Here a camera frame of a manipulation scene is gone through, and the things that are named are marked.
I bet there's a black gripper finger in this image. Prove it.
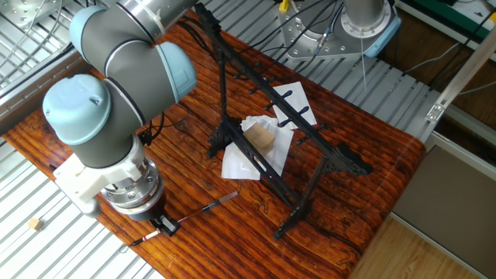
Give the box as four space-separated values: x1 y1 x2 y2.
161 215 182 238
150 217 168 235

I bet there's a grey floor cable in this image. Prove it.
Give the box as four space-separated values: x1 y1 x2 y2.
402 41 462 75

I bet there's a thin white zip tie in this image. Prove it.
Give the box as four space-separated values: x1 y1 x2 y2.
359 37 368 92

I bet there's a large wooden block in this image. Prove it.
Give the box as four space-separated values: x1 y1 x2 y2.
243 122 276 156

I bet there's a thin metal utensil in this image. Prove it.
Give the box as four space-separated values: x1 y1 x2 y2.
129 191 239 247

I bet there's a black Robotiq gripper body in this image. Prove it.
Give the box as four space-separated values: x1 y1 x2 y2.
129 191 168 224

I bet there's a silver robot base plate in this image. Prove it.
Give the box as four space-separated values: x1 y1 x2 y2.
281 0 388 61

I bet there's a single white paper sheet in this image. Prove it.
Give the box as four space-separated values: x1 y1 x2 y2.
270 81 318 131

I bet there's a black ornate pen rack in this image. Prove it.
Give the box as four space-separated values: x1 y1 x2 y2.
193 2 374 241

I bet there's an aluminium profile post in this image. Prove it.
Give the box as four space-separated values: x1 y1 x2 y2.
425 25 496 123

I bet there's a wood grain table mat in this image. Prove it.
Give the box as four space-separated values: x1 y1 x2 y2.
2 9 426 279

